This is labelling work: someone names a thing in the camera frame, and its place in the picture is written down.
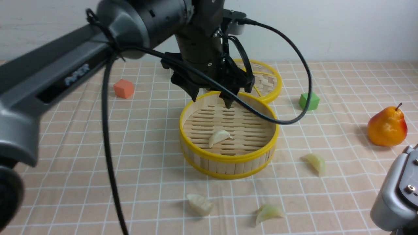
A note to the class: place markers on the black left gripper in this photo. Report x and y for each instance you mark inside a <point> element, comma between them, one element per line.
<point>205,62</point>

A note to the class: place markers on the white dumpling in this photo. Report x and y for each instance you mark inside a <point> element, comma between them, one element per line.
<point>218,136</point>
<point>200,204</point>

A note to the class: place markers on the greenish dumpling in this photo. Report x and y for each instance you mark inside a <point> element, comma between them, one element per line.
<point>317,162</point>
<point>267,212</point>

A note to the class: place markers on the greenish dumpling front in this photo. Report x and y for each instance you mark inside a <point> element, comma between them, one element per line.
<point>267,212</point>

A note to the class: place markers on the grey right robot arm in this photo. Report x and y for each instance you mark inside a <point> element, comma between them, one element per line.
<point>327,177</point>

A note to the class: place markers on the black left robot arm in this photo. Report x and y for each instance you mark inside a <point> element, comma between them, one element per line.
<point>33,83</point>

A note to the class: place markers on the yellow woven steamer lid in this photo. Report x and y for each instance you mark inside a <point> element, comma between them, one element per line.
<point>268,82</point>

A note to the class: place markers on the yellow bamboo steamer tray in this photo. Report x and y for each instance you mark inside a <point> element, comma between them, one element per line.
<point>226,143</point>

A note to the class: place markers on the orange cube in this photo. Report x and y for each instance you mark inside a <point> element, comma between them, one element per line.
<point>123,89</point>

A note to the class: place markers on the beige checkered tablecloth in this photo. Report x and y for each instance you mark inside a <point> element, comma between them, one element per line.
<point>68,192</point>

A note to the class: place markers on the orange yellow pear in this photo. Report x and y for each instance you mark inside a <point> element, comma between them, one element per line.
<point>388,127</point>

